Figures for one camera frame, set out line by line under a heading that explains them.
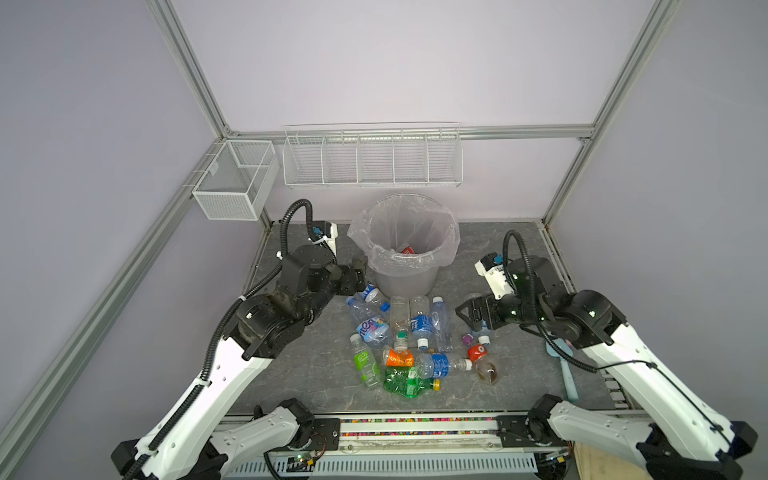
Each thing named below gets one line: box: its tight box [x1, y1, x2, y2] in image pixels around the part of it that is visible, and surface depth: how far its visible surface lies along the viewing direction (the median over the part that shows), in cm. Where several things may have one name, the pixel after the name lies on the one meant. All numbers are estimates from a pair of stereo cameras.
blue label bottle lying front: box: [414, 353, 473, 379], surface depth 79 cm
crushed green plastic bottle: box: [384, 366, 442, 399], surface depth 81 cm
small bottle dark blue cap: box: [361, 281, 391, 313], surface depth 96 cm
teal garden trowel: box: [546, 338, 579, 402], surface depth 80 cm
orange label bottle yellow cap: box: [386, 349, 414, 367], surface depth 81 cm
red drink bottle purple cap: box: [462, 333, 498, 384], surface depth 85 cm
